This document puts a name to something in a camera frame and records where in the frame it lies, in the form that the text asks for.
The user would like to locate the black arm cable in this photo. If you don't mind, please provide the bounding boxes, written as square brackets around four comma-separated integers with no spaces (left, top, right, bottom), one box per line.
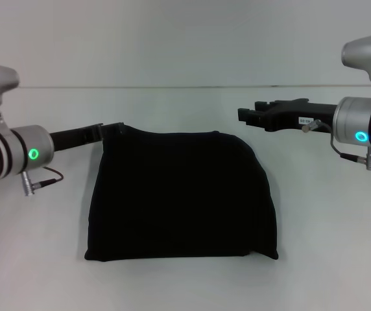
[21,167,65,197]
[302,119,371,171]

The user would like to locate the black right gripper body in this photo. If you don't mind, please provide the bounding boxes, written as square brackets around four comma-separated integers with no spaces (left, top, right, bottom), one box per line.
[265,98,339,133]

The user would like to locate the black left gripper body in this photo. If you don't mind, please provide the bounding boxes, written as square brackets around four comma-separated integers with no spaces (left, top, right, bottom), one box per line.
[49,122,104,154]

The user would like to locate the black t-shirt with white print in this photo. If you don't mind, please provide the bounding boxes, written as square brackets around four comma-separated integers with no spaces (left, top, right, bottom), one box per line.
[84,124,279,262]

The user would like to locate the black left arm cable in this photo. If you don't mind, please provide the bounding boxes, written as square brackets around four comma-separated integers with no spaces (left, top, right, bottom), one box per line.
[21,167,65,197]

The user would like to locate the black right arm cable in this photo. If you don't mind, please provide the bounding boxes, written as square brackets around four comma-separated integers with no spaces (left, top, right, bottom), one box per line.
[302,119,371,171]

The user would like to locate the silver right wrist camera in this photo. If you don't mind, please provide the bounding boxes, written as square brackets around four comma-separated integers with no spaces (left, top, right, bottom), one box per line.
[341,30,371,98]

